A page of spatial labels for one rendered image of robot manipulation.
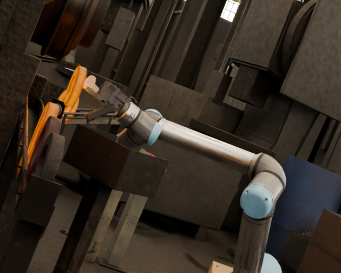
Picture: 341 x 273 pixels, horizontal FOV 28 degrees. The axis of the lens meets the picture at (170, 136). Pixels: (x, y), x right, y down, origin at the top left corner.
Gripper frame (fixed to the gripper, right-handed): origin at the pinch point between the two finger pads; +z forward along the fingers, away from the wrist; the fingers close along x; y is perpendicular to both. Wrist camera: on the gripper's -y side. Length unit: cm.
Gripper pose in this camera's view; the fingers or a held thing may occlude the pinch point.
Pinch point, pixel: (77, 81)
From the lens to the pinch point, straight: 254.0
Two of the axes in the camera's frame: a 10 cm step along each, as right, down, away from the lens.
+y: 6.1, -7.9, 0.4
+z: -7.5, -6.0, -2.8
